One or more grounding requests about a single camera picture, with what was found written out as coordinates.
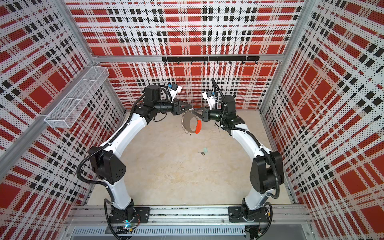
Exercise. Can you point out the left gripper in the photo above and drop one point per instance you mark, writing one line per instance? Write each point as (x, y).
(177, 108)

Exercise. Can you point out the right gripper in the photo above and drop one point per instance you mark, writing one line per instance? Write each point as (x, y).
(207, 113)

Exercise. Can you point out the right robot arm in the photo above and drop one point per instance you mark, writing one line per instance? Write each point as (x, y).
(266, 174)

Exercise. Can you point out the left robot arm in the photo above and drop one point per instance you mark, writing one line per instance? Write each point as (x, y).
(103, 165)

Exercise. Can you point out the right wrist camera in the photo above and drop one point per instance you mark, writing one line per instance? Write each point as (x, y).
(209, 96)

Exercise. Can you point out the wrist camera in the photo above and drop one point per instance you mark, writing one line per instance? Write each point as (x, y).
(174, 89)
(209, 96)

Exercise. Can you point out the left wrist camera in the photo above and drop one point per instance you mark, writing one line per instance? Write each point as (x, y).
(174, 89)

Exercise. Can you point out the black wall hook rail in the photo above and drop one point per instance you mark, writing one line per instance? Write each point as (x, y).
(211, 59)

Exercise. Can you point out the white wire mesh basket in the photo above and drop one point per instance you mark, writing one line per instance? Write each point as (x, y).
(68, 110)

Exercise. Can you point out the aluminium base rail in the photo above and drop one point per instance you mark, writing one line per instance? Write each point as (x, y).
(286, 222)

